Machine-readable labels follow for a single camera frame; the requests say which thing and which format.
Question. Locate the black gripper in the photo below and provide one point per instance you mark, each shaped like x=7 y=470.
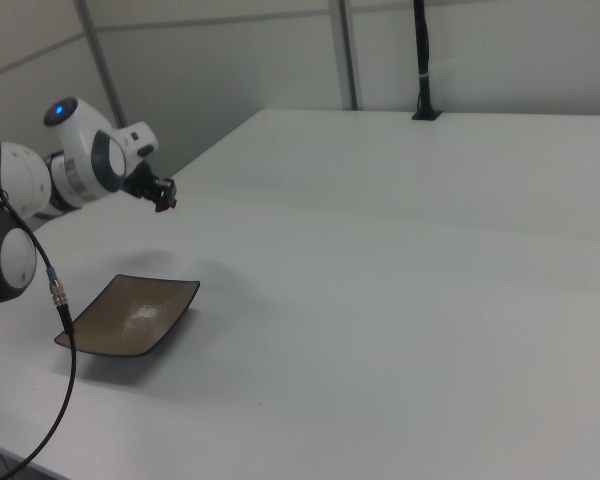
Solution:
x=141 y=181

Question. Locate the red strawberry with green leaves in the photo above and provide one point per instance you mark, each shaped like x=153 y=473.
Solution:
x=163 y=206

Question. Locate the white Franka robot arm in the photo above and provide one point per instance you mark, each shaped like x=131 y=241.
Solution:
x=80 y=150

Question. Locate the square brown ceramic plate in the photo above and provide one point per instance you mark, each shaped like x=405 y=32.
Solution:
x=130 y=320

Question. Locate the grey aluminium partition post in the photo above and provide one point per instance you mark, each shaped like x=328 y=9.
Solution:
x=102 y=65
x=346 y=55

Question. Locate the black camera pole with base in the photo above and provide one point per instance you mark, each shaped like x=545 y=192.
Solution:
x=423 y=50

